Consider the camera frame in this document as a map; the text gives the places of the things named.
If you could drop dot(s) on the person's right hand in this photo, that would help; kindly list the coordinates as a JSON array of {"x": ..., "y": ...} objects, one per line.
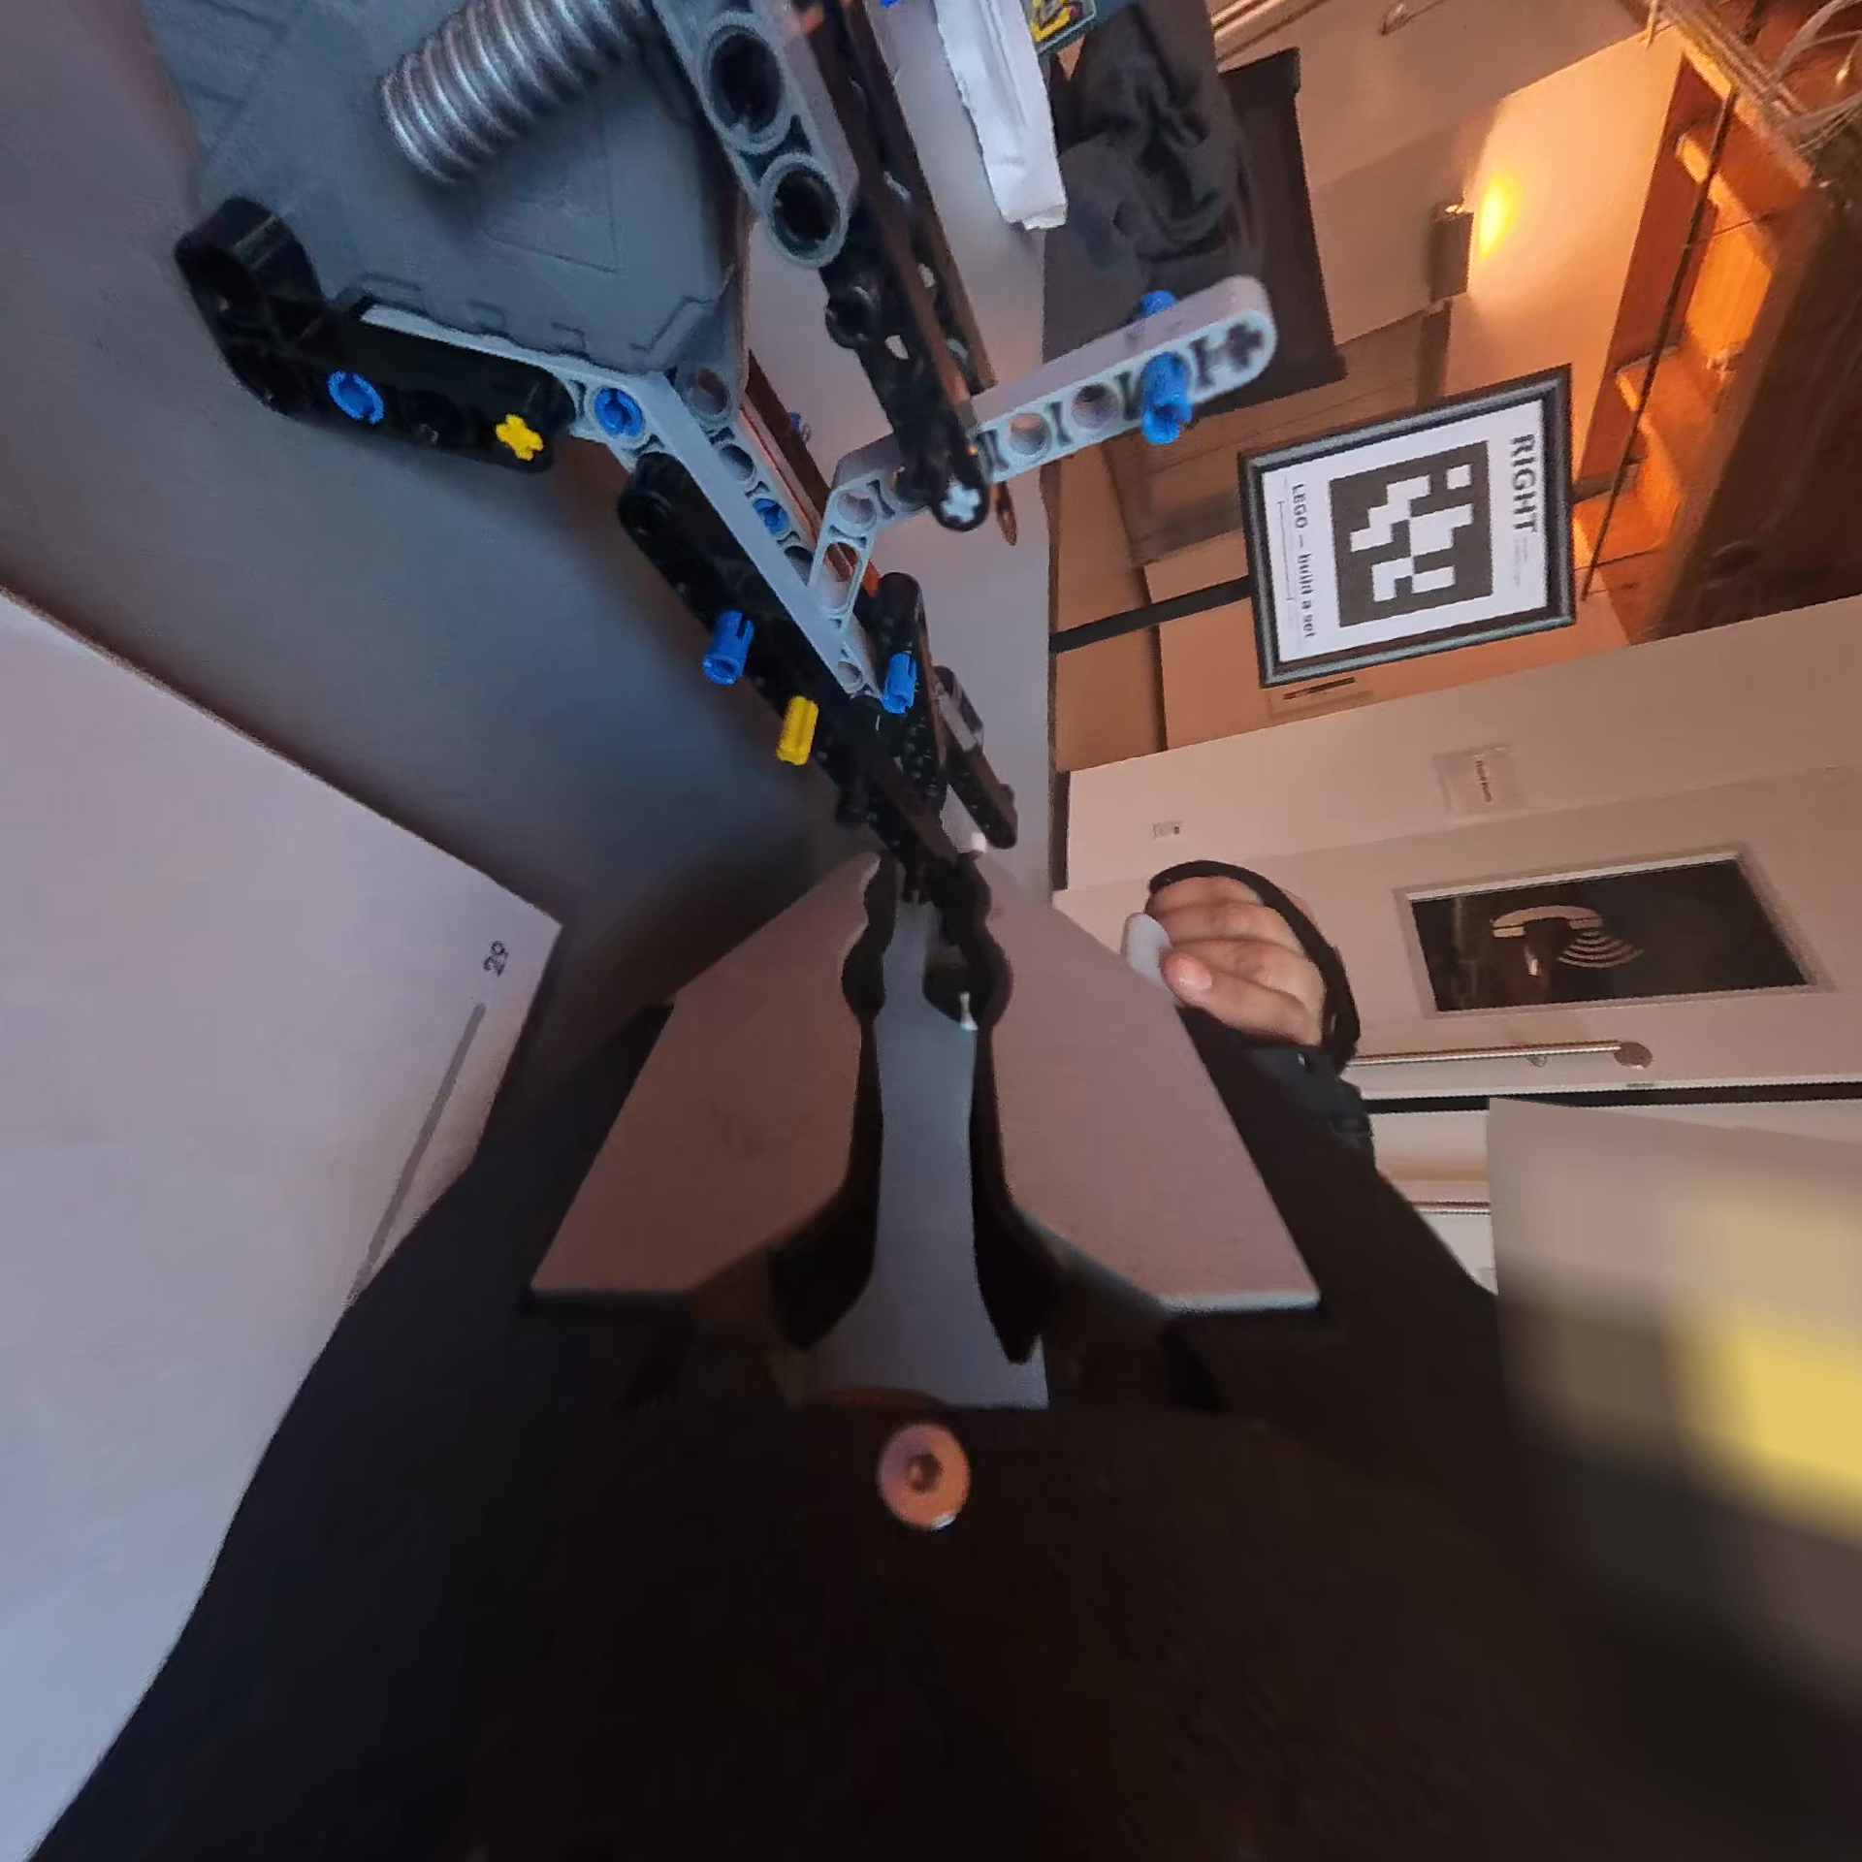
[{"x": 1243, "y": 967}]

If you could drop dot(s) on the black phone symbol sign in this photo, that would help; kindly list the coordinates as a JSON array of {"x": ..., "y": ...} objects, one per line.
[{"x": 1607, "y": 934}]

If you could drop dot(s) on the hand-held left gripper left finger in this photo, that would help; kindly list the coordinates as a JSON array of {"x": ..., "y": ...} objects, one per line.
[{"x": 699, "y": 1135}]

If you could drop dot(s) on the wooden shelf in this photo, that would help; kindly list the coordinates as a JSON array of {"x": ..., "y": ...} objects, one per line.
[{"x": 1731, "y": 320}]

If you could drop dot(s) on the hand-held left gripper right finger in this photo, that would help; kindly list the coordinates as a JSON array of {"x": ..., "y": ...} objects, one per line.
[{"x": 1121, "y": 1135}]

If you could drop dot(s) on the wall lamp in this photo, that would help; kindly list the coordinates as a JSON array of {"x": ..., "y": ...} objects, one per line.
[{"x": 1455, "y": 233}]

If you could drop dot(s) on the white instruction booklet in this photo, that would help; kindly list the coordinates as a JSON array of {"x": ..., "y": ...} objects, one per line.
[{"x": 219, "y": 1018}]

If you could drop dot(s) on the small white wall label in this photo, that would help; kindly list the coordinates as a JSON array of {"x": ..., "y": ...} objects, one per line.
[{"x": 1484, "y": 777}]

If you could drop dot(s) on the person's right forearm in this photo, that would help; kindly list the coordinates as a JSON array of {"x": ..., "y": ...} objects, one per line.
[{"x": 1383, "y": 1209}]

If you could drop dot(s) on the grey and black lego assembly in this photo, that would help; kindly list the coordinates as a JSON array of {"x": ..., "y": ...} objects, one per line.
[{"x": 815, "y": 583}]

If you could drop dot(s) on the dark hanging jacket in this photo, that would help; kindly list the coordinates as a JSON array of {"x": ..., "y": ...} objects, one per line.
[{"x": 1163, "y": 219}]

